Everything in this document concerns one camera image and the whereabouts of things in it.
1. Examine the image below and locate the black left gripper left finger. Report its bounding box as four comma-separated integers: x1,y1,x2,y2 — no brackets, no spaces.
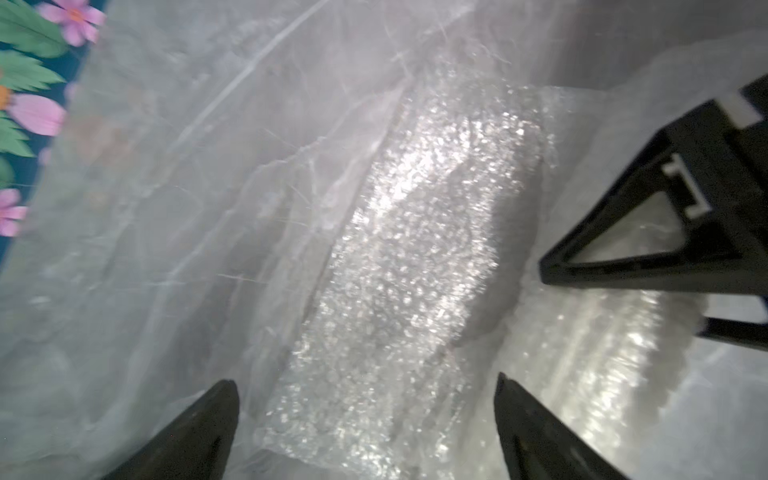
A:
104,380,240,480

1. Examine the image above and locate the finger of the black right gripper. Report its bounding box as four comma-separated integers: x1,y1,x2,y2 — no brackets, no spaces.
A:
539,101,767,296
696,317,768,351

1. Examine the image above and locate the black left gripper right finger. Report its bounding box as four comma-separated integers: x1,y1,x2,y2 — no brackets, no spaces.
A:
493,373,626,480

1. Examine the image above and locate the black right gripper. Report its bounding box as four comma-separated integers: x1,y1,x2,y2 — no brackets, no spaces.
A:
728,76,767,156

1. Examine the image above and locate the clear bubble wrap sheet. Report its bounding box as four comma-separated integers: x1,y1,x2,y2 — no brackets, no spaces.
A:
239,29,768,480

